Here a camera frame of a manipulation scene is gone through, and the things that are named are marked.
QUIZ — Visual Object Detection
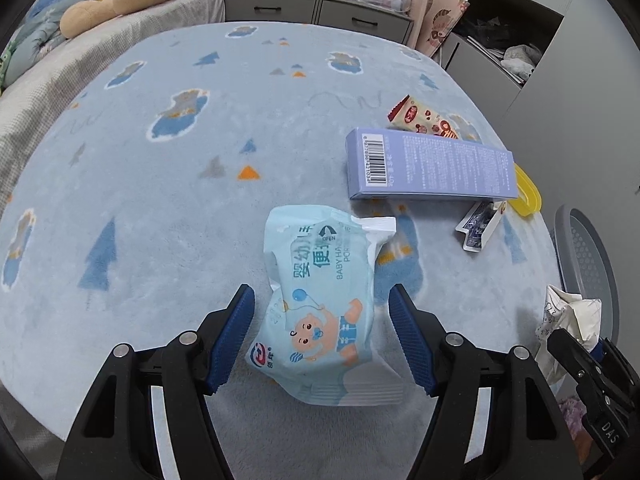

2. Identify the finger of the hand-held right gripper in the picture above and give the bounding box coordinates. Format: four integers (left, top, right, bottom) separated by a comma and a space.
546, 329, 633, 413
592, 337, 640, 403

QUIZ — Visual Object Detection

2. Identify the dark cloth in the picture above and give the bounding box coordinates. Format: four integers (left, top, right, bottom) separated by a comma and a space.
465, 7, 546, 53

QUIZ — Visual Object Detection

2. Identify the purple fluffy cloth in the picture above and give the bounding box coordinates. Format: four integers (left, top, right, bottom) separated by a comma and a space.
556, 396, 591, 443

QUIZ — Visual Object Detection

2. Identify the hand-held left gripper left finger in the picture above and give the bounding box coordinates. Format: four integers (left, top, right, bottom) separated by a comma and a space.
55, 283, 257, 480

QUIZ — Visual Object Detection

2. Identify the white cloth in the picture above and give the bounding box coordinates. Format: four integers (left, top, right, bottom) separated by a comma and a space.
500, 44, 543, 81

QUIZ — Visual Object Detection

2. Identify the red beige snack wrapper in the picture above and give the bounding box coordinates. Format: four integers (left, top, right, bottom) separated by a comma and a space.
387, 95, 461, 140

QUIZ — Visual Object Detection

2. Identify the blue patterned quilt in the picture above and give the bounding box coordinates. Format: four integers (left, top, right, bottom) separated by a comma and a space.
0, 0, 108, 86

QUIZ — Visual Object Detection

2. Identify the white paper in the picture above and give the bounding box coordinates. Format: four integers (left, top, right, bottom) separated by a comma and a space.
535, 285, 603, 383

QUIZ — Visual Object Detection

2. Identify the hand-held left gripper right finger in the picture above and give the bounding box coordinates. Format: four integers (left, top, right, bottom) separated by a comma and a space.
388, 283, 583, 480

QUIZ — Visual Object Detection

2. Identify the bed with grey sheet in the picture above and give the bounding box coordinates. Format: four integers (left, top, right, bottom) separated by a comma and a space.
0, 0, 228, 131

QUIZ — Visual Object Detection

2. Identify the light blue wet wipes packet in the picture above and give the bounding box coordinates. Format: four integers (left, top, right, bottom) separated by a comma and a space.
248, 204, 401, 407

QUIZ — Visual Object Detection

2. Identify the grey perforated plastic basket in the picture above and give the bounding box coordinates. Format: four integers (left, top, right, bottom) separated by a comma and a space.
552, 204, 621, 346

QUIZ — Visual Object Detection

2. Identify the grey open-niche cabinet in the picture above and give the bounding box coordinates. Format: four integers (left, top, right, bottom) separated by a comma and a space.
440, 0, 566, 92

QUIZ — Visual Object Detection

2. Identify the pink cartoon printed board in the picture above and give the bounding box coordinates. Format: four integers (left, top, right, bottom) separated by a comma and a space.
417, 0, 471, 58
402, 0, 436, 51

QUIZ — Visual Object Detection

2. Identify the grey drawer cabinet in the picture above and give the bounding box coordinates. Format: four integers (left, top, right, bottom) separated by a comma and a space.
223, 0, 416, 43

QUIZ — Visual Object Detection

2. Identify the long purple cardboard box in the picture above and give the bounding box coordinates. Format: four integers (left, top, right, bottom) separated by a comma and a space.
346, 127, 516, 202

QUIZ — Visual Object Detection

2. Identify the yellow plastic ring lid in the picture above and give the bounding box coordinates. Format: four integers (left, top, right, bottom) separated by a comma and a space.
495, 162, 542, 218

